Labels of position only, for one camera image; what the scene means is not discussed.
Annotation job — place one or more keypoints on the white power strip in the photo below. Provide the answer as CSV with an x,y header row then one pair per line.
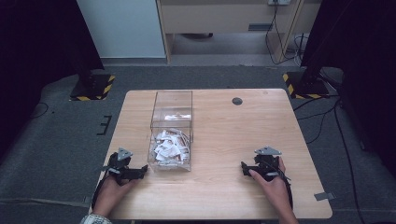
x,y
279,2

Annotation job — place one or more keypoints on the black curtain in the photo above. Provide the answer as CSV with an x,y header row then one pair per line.
x,y
358,46
37,46

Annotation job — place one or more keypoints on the white panel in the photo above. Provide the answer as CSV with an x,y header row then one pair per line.
x,y
121,28

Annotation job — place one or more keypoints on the dark round table grommet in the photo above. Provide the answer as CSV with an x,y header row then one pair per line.
x,y
237,101

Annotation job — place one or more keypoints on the grey tape piece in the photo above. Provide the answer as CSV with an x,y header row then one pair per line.
x,y
323,196

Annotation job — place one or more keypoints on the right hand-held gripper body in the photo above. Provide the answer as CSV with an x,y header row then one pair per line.
x,y
267,163

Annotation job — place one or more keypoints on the clear acrylic box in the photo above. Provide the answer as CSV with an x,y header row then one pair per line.
x,y
171,105

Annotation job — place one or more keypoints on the person's right hand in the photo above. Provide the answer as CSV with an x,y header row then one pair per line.
x,y
275,193

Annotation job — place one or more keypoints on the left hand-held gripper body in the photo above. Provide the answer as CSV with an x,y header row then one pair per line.
x,y
120,163

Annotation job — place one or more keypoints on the person's left hand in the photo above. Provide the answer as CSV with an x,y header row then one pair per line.
x,y
107,196

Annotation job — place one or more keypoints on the pile of white packets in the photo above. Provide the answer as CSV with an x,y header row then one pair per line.
x,y
169,147

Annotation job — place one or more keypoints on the black stand base striped edge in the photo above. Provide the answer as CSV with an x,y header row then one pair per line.
x,y
306,87
91,88

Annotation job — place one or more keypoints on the light wooden cabinet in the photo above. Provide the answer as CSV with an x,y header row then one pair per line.
x,y
218,15

